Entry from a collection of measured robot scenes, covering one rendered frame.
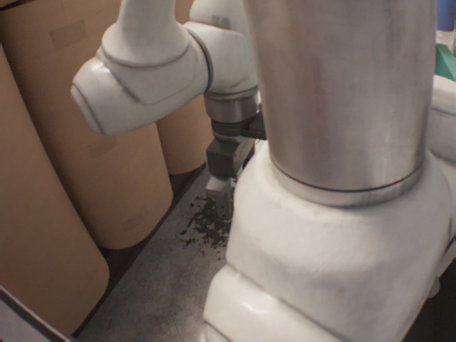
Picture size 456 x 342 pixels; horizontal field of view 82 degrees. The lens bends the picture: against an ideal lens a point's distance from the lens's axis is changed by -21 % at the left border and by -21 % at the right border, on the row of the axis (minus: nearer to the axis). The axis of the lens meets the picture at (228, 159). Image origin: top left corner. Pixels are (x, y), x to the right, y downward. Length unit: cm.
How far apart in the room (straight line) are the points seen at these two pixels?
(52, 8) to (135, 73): 47
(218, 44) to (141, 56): 12
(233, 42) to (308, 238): 32
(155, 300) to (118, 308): 15
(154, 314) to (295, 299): 111
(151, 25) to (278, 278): 26
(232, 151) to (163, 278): 90
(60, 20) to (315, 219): 71
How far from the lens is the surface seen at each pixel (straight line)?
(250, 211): 19
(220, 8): 44
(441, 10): 508
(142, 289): 134
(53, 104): 85
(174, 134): 129
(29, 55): 82
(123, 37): 35
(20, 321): 35
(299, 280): 18
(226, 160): 53
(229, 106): 49
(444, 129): 32
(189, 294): 128
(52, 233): 87
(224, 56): 43
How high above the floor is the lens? 113
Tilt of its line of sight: 39 degrees down
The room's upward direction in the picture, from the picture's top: 5 degrees counter-clockwise
